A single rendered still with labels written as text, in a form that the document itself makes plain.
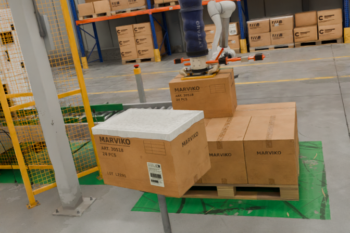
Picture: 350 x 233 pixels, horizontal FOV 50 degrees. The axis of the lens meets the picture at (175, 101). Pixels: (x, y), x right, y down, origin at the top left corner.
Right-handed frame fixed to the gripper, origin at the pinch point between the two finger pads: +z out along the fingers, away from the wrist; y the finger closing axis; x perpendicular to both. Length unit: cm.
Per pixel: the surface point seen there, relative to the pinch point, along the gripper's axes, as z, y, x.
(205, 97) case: 19.9, 31.4, 19.0
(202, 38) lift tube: 5.7, -25.0, 17.5
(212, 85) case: 19.4, 20.0, 10.3
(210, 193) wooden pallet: 74, 105, 11
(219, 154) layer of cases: 79, 66, -3
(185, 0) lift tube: 12, -63, 27
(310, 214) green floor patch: 98, 107, -72
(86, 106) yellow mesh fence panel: 45, 26, 139
